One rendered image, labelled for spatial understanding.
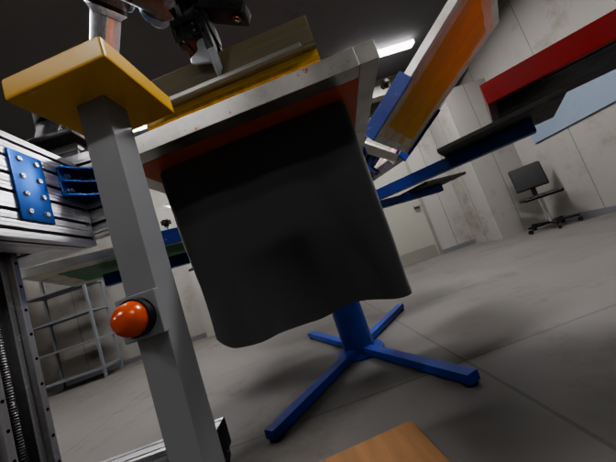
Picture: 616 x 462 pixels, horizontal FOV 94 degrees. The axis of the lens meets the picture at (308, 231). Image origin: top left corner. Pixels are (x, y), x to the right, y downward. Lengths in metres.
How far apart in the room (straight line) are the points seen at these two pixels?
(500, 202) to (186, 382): 5.70
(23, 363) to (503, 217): 5.77
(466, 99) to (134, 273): 6.10
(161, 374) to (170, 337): 0.04
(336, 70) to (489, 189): 5.33
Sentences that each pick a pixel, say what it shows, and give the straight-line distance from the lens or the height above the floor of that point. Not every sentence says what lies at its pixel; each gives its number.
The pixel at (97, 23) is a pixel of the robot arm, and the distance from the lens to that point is 1.33.
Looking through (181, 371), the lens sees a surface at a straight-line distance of 0.39.
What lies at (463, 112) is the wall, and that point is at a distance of 6.11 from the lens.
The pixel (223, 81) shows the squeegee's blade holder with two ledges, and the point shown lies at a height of 1.06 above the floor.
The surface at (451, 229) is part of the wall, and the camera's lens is 6.23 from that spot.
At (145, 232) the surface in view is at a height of 0.74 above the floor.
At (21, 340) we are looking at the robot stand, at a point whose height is 0.69.
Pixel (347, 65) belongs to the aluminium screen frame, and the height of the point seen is 0.96.
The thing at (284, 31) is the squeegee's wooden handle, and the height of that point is 1.12.
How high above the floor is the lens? 0.64
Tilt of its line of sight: 6 degrees up
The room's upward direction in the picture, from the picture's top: 19 degrees counter-clockwise
